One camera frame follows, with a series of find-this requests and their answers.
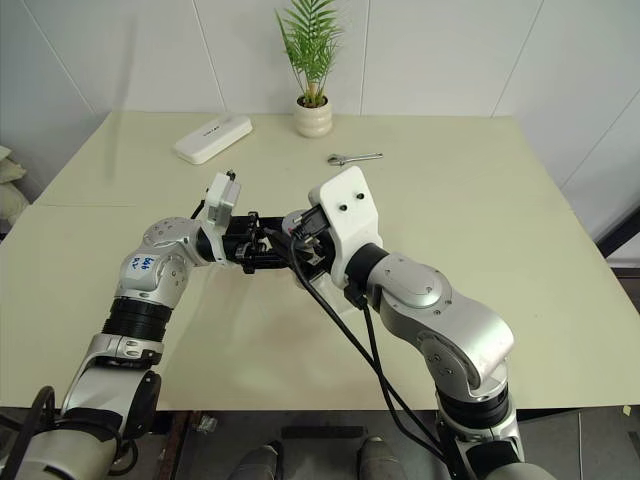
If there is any brown table leg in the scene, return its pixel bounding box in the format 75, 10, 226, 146
158, 410, 195, 469

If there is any grey rounded robot foot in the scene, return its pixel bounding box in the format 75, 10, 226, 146
355, 435, 402, 480
227, 439, 286, 480

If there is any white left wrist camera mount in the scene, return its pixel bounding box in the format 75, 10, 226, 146
205, 169, 243, 232

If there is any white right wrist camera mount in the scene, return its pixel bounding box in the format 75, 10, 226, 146
306, 165, 385, 291

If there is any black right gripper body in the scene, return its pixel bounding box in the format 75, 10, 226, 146
288, 204, 335, 274

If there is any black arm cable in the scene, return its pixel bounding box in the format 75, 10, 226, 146
344, 282, 451, 459
14, 384, 132, 476

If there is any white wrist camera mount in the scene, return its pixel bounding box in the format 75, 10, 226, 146
306, 165, 385, 291
205, 169, 243, 232

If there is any white oblong case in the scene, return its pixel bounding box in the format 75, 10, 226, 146
172, 114, 254, 165

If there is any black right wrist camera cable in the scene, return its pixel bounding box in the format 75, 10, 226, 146
266, 225, 454, 464

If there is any cream cloth sack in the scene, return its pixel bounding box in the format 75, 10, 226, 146
0, 145, 27, 185
0, 180, 30, 227

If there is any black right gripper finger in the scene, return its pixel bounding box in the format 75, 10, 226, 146
295, 257, 332, 284

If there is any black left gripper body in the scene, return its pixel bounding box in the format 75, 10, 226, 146
221, 211, 265, 276

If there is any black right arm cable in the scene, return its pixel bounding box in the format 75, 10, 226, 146
344, 282, 451, 459

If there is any green artificial palm plant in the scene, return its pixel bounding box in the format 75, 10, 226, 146
274, 0, 345, 107

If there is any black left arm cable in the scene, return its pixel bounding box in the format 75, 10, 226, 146
14, 384, 132, 476

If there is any silver adjustable wrench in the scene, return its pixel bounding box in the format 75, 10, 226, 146
327, 152, 384, 167

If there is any cream ribbed plant pot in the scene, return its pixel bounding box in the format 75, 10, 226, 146
292, 93, 334, 139

